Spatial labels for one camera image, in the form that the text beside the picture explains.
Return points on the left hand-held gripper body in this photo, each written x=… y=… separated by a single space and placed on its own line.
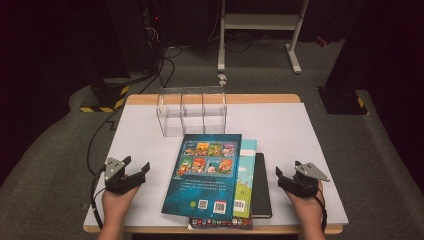
x=115 y=181

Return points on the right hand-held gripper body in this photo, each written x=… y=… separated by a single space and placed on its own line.
x=301 y=185

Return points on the black notebook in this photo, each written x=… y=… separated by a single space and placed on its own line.
x=261 y=186

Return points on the light blue picture book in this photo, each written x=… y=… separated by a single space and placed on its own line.
x=246 y=180

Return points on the dark blue picture book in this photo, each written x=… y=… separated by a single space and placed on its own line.
x=203 y=186

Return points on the clear acrylic book rack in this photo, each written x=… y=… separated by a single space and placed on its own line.
x=193 y=113

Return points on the purple magazine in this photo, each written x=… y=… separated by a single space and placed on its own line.
x=220 y=224

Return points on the person's left hand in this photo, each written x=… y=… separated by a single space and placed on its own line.
x=116 y=210

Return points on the person's right hand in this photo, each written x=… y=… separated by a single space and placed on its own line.
x=310 y=213

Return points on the white table mat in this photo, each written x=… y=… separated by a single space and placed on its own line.
x=283 y=140

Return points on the black base with yellow stripes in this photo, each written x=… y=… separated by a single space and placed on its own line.
x=340 y=101
x=106 y=96

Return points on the small white floor object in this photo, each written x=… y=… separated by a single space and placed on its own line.
x=222 y=79

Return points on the small red object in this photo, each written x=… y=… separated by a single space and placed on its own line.
x=320 y=41

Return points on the dark equipment cabinet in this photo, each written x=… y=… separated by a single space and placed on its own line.
x=133 y=33

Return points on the white metal stand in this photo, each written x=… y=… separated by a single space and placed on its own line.
x=260 y=21

